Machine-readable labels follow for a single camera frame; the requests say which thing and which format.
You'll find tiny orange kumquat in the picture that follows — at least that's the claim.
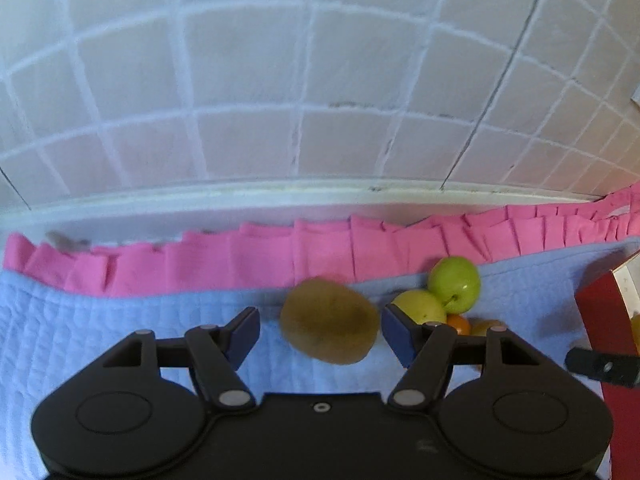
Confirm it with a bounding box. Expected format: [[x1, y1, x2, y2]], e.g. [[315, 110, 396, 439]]
[[447, 314, 472, 336]]

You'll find green apple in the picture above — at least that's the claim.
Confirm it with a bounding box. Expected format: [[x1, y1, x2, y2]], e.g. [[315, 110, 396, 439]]
[[427, 256, 482, 314], [392, 289, 447, 324]]

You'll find green apple top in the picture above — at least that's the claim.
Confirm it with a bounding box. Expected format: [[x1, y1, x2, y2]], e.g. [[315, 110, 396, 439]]
[[427, 256, 482, 314]]

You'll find brown kiwi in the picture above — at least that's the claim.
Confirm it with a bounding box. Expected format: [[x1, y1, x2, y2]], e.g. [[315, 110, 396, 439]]
[[279, 278, 380, 365]]

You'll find striped brown pepino melon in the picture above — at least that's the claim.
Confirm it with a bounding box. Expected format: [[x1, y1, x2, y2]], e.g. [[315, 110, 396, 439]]
[[471, 320, 504, 337]]

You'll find red cardboard box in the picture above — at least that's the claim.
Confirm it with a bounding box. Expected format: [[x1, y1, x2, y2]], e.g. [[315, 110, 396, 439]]
[[574, 252, 639, 479]]

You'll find blue quilted mat pink frill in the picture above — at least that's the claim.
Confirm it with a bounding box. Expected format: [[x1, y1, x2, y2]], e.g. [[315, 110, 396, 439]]
[[1, 186, 639, 479]]

